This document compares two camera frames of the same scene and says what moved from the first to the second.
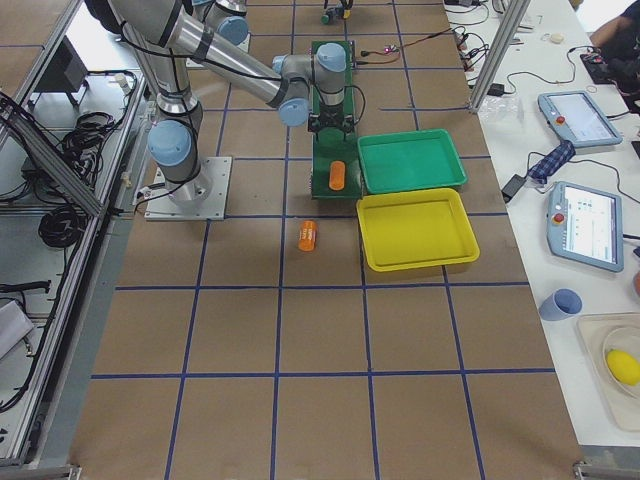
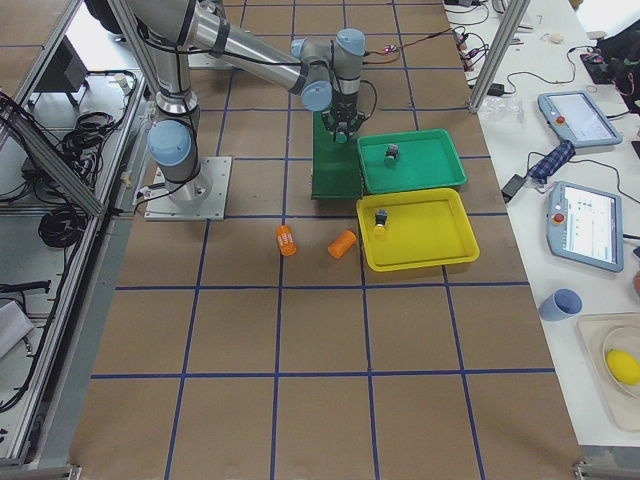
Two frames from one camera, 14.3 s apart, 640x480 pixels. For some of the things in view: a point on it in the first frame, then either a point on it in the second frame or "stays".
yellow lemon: (623, 366) stays
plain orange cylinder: (337, 175) → (338, 247)
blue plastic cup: (560, 304) stays
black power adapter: (512, 187) stays
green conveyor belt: (327, 147) stays
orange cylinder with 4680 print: (307, 235) → (286, 240)
